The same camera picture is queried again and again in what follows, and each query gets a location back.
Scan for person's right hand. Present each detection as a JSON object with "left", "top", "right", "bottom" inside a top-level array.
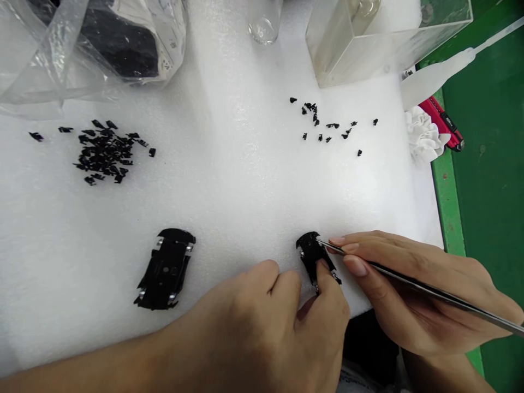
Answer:
[{"left": 329, "top": 230, "right": 524, "bottom": 358}]

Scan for person's left hand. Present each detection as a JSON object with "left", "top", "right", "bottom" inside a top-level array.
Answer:
[{"left": 192, "top": 259, "right": 352, "bottom": 393}]

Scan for metal tweezers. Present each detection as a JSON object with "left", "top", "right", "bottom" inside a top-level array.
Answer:
[{"left": 317, "top": 239, "right": 524, "bottom": 337}]

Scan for small black toy car shell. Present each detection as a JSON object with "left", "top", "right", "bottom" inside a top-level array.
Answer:
[{"left": 295, "top": 231, "right": 343, "bottom": 294}]

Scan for person's body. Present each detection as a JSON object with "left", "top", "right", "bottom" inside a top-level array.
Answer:
[{"left": 338, "top": 309, "right": 406, "bottom": 393}]

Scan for black toy car chassis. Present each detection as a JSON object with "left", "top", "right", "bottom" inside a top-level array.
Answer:
[{"left": 133, "top": 228, "right": 197, "bottom": 311}]

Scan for white foam mat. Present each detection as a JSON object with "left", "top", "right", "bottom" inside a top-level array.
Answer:
[{"left": 0, "top": 0, "right": 448, "bottom": 371}]

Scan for white crumpled tissue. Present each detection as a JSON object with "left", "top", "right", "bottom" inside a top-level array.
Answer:
[{"left": 404, "top": 105, "right": 448, "bottom": 159}]

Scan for red and black utility knife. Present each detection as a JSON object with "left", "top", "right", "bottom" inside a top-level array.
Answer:
[{"left": 417, "top": 96, "right": 466, "bottom": 153}]

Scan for scatter of tiny black pegs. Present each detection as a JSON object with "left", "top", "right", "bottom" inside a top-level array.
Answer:
[{"left": 288, "top": 96, "right": 379, "bottom": 158}]

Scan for pile of flat black parts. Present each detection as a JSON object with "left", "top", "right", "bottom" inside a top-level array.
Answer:
[{"left": 28, "top": 119, "right": 157, "bottom": 186}]

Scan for white plastic squeeze bottle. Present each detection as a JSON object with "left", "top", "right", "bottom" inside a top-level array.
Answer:
[{"left": 399, "top": 15, "right": 524, "bottom": 112}]

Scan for clear acrylic box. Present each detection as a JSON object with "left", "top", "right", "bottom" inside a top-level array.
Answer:
[{"left": 305, "top": 0, "right": 474, "bottom": 89}]

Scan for clear glass tube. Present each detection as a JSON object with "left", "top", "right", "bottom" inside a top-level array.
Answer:
[{"left": 248, "top": 0, "right": 281, "bottom": 46}]

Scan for black bundle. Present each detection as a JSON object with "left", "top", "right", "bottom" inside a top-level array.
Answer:
[{"left": 78, "top": 0, "right": 161, "bottom": 81}]

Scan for clear plastic bag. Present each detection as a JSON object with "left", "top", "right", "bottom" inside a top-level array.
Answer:
[{"left": 0, "top": 0, "right": 188, "bottom": 120}]

